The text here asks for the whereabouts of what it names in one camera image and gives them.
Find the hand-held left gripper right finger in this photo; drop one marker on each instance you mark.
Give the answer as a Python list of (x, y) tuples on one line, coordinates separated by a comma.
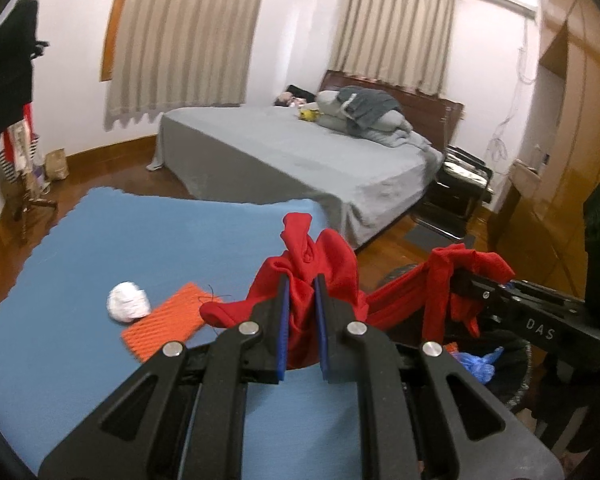
[(320, 330)]

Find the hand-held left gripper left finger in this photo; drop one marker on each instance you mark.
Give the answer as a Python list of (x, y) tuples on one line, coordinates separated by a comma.
[(282, 330)]

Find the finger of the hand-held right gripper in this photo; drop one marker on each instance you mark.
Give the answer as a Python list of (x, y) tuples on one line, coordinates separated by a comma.
[(485, 290)]

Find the black-lined trash bin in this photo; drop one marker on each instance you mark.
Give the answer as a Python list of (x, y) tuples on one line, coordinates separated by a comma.
[(510, 375)]

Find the red cloth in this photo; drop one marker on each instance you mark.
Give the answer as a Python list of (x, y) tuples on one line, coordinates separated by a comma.
[(325, 255)]

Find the blue plastic bag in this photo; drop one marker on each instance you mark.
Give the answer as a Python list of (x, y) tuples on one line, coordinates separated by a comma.
[(472, 365)]

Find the grey floor mat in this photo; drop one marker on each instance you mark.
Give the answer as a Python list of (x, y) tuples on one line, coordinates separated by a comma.
[(435, 237)]

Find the black folding chair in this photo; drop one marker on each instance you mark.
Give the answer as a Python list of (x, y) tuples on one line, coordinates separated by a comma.
[(460, 185)]

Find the wooden bedside cabinet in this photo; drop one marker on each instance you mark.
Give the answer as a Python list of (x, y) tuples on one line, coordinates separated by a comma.
[(520, 185)]

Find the orange foam mesh sheet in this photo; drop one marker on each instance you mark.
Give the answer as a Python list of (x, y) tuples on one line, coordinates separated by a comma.
[(165, 322)]

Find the white crumpled paper ball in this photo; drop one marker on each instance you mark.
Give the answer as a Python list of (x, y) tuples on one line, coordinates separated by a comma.
[(127, 302)]

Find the bed with grey sheet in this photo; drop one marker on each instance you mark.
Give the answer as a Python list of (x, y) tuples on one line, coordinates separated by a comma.
[(280, 155)]

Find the wooden wardrobe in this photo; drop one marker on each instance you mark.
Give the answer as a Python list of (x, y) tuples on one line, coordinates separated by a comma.
[(575, 135)]

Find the light grey folded quilt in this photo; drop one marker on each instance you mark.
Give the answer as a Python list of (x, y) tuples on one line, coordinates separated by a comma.
[(395, 132)]

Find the pile of grey pillows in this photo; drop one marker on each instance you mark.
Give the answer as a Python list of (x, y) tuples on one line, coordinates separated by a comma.
[(430, 110)]

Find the blue scalloped mat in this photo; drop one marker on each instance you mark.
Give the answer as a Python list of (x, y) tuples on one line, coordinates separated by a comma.
[(105, 240)]

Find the yellow plush toy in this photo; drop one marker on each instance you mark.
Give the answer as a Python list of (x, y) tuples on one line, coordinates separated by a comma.
[(309, 115)]

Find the dark grey blanket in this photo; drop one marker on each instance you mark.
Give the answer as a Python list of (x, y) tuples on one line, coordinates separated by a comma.
[(372, 102)]

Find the grey pillow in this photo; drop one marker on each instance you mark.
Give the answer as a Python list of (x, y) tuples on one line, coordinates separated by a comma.
[(330, 110)]

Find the pink doll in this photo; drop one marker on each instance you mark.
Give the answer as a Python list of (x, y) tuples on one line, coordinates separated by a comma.
[(287, 101)]

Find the black pillow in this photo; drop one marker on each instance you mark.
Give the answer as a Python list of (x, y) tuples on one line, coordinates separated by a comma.
[(302, 92)]

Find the narrow beige striped curtain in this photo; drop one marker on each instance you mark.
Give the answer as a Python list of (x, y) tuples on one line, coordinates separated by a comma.
[(395, 35)]

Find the brown paper bag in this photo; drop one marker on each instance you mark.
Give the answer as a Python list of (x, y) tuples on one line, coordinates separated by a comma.
[(56, 165)]

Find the wooden coat rack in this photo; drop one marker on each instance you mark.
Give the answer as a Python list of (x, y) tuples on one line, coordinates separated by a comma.
[(27, 205)]

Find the wide beige striped curtain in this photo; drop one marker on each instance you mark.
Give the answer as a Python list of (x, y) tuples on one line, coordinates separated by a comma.
[(190, 35)]

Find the checkered bag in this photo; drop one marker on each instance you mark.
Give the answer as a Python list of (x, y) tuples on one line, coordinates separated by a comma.
[(7, 172)]

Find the white patterned garment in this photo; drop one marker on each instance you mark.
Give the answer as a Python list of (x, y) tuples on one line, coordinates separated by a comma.
[(19, 147)]

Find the red garment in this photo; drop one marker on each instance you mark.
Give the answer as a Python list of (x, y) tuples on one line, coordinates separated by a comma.
[(7, 137)]

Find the wooden window frame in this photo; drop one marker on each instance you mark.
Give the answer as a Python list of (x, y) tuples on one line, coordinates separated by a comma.
[(115, 25)]

